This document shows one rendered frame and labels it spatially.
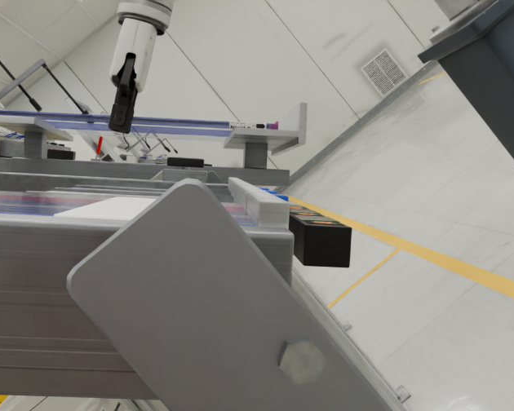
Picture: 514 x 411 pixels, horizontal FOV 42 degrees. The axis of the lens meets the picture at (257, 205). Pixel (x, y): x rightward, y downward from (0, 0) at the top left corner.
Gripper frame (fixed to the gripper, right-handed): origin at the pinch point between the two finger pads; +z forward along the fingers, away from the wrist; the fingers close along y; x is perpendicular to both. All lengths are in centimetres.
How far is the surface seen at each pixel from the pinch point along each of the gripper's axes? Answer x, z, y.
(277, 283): 16, 12, 89
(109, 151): -53, -11, -413
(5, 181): -11.3, 13.1, 15.7
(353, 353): 41, 27, 15
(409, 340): 86, 38, -82
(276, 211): 16, 10, 83
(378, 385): 46, 31, 15
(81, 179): -1.5, 10.7, 16.2
